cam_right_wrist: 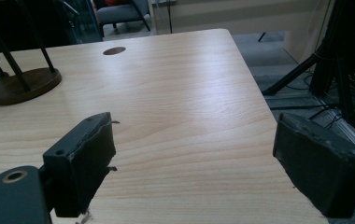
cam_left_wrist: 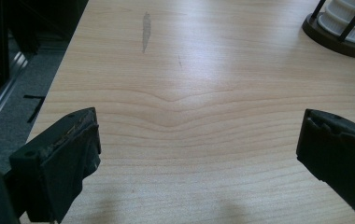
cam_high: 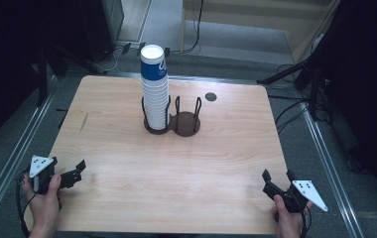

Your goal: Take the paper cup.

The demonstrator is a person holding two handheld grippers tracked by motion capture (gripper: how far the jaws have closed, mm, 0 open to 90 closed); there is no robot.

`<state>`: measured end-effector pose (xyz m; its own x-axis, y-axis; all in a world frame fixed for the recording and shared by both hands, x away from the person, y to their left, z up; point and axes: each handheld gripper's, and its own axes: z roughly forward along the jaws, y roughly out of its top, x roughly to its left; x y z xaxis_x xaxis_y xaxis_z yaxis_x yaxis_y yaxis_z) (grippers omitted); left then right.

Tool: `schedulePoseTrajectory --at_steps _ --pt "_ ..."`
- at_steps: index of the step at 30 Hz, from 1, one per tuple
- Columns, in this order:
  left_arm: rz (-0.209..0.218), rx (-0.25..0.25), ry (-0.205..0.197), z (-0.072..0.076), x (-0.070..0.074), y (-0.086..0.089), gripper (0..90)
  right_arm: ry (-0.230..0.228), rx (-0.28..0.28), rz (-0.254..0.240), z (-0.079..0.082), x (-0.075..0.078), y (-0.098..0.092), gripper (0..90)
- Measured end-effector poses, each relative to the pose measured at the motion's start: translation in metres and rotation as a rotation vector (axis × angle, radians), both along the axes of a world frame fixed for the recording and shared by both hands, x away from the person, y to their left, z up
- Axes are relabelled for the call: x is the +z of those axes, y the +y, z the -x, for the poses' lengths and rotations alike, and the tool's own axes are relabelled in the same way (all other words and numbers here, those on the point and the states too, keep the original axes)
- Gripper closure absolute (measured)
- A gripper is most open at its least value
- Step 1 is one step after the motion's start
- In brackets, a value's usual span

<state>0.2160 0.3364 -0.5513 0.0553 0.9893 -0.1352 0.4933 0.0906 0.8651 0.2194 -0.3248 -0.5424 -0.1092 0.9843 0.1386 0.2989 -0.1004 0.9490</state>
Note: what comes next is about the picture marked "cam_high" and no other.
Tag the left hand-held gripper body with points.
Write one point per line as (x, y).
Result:
(41, 164)

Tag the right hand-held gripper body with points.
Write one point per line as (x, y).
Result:
(309, 193)

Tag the stack of paper cups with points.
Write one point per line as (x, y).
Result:
(156, 105)

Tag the dark brown cup holder rack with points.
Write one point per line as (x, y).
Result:
(186, 124)

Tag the person's right hand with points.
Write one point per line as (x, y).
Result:
(289, 224)

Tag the person's left hand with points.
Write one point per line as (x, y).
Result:
(44, 208)

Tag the black metal stand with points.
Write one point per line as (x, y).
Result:
(312, 82)
(42, 76)

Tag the black curtain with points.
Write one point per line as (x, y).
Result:
(371, 82)
(4, 66)

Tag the dark round table grommet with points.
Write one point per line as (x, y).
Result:
(211, 96)

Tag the small black block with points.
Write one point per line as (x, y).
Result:
(167, 52)
(126, 48)
(141, 48)

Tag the dark cabinet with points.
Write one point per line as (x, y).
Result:
(103, 26)

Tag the beige wooden platform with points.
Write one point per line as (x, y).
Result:
(259, 13)

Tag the metal floor rail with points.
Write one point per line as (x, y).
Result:
(332, 172)
(14, 158)

